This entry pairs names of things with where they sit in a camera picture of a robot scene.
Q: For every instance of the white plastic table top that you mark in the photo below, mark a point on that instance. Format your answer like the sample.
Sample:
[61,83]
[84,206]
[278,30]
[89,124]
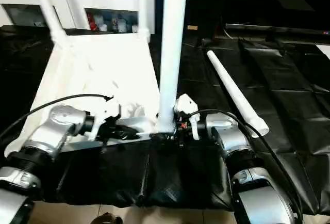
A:
[103,66]

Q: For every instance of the white plastic table leg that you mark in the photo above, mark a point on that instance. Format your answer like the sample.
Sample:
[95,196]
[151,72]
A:
[171,40]
[143,7]
[49,9]
[237,92]

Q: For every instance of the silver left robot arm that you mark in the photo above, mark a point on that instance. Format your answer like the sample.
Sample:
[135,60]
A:
[51,128]

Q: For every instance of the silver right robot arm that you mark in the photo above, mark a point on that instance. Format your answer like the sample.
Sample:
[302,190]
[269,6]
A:
[232,136]

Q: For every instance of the black plastic mat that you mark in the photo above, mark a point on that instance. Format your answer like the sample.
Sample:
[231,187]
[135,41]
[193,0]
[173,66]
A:
[167,172]

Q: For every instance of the small tan label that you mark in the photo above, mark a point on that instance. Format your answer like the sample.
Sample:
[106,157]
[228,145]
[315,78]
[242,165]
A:
[192,27]

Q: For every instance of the white flat board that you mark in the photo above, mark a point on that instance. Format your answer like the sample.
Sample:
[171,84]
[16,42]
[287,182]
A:
[324,50]

